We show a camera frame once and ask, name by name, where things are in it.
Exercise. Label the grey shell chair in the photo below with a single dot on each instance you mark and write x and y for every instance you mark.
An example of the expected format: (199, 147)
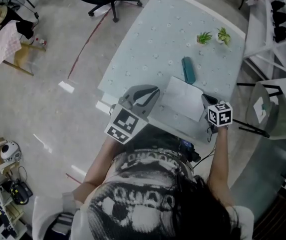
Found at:
(281, 119)

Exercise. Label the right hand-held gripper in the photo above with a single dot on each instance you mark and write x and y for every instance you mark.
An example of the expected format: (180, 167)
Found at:
(220, 114)

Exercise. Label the teal case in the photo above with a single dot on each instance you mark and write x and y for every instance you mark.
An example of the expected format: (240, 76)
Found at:
(188, 70)

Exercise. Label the white tag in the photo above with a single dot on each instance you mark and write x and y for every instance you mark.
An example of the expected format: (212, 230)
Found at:
(260, 109)

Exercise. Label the pink checkered cloth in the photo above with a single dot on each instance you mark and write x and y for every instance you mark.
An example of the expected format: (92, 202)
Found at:
(4, 46)

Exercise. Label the spiky green potted plant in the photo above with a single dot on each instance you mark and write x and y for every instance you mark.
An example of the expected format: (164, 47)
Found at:
(203, 37)

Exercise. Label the black garment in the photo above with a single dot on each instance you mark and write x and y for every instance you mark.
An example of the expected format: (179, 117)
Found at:
(20, 22)

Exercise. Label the person's left forearm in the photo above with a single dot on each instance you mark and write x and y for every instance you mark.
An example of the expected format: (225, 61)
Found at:
(100, 161)

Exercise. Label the small red-capped bottle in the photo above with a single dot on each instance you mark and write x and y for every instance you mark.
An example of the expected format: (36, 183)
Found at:
(41, 41)

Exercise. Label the black waist-worn device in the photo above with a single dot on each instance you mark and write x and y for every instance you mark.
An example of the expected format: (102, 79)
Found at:
(189, 150)

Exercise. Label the white paper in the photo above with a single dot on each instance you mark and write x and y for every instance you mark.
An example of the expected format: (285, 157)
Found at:
(182, 99)

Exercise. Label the white round helmet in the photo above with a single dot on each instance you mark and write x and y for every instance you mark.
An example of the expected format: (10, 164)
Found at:
(9, 151)

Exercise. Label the white black-printed T-shirt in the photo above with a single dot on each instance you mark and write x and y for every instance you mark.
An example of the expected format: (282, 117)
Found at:
(137, 204)

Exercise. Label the variegated leafy potted plant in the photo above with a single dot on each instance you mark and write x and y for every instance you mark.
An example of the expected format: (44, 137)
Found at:
(223, 35)

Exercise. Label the pale floral tablecloth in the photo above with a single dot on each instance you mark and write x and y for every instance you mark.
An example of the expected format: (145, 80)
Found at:
(162, 39)

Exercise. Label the person's dark trousers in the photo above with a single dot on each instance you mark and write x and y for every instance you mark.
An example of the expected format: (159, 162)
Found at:
(160, 140)

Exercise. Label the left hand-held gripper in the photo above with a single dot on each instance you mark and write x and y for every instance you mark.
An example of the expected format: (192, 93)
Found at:
(126, 120)

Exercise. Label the person's right forearm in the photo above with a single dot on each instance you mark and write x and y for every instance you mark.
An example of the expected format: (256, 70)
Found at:
(220, 154)

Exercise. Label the black and yellow device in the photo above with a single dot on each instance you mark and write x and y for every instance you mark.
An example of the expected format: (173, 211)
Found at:
(20, 191)

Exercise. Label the wooden stool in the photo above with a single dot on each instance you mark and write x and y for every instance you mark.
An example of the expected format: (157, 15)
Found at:
(23, 56)

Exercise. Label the white metal shelf rack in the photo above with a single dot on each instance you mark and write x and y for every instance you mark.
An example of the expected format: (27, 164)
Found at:
(260, 29)

